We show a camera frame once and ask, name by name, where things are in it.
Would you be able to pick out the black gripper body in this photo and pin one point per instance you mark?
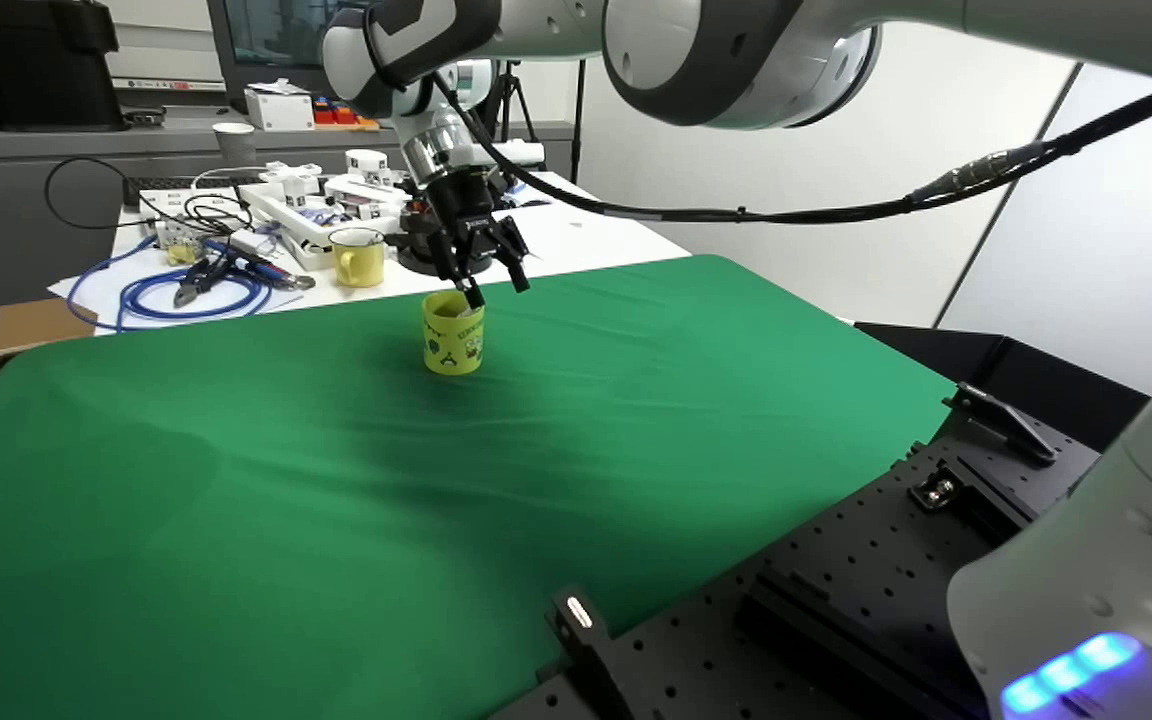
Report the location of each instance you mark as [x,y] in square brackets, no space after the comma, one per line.
[455,224]

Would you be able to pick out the yellow green mug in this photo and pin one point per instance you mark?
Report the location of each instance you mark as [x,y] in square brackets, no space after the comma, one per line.
[455,334]

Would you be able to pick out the green table cloth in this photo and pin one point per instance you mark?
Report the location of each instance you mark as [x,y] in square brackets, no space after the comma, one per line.
[291,517]

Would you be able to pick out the small yellow cup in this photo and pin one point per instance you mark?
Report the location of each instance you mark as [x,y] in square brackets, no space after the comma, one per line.
[363,261]

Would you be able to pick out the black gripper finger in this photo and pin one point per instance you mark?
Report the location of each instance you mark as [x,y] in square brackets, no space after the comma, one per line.
[515,267]
[469,291]

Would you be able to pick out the black perforated breadboard base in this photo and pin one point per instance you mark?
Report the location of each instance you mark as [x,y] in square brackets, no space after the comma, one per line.
[845,616]

